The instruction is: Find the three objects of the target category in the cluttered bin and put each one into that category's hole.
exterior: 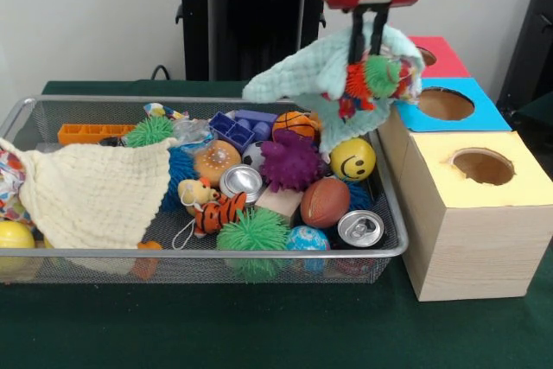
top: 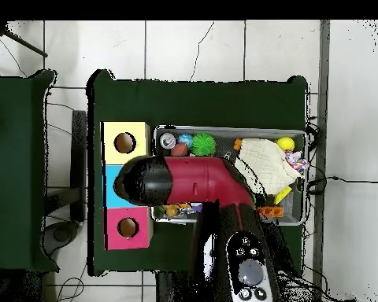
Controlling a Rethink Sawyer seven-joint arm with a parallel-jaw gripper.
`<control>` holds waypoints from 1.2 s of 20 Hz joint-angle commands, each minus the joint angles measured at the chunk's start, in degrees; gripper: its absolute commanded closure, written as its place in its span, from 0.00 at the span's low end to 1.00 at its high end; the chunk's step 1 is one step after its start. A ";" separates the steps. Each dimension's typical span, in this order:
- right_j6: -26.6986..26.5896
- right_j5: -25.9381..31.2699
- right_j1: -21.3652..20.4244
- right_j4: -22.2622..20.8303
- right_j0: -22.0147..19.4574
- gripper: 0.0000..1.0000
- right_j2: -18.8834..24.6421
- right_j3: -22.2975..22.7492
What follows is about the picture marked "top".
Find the brown toy football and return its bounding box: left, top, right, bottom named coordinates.
left=171, top=142, right=190, bottom=157

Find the green cloth side table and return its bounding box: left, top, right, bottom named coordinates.
left=0, top=70, right=57, bottom=273

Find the plain yellow ball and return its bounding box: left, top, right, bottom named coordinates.
left=276, top=136, right=296, bottom=152

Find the green spiky ball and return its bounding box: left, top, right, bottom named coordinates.
left=191, top=131, right=217, bottom=157

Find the shallow wire mesh bin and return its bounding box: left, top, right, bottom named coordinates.
left=150, top=125, right=306, bottom=226

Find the cream knitted cloth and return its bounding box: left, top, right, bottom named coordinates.
left=235, top=138, right=300, bottom=195

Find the wooden box with three holes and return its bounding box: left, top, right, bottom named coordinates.
left=100, top=121, right=154, bottom=251

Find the silver drink can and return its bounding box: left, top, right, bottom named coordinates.
left=159, top=131, right=177, bottom=149

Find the black cable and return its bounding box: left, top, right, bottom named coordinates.
left=308, top=175, right=378, bottom=187

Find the orange plastic tray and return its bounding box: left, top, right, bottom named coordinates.
left=259, top=206, right=284, bottom=219

